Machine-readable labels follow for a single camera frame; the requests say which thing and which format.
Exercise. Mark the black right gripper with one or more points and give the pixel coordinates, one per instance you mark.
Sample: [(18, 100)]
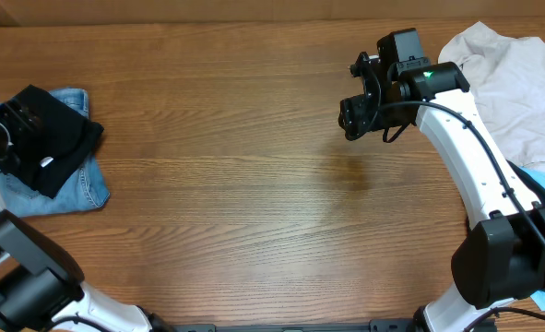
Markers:
[(354, 116)]

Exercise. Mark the black Nike garment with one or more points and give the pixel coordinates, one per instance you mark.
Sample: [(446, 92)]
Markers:
[(533, 180)]

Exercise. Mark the folded light blue jeans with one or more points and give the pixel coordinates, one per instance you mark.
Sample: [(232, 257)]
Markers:
[(84, 190)]

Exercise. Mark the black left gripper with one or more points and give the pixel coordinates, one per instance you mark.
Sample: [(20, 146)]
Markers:
[(18, 119)]

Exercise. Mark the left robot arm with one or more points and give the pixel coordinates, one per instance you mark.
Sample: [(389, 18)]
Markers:
[(42, 287)]

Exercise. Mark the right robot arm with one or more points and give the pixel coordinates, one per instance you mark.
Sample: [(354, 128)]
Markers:
[(502, 259)]

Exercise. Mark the black t-shirt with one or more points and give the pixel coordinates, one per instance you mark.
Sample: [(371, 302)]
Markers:
[(67, 138)]

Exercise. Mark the beige crumpled garment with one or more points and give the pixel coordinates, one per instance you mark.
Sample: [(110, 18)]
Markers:
[(507, 78)]

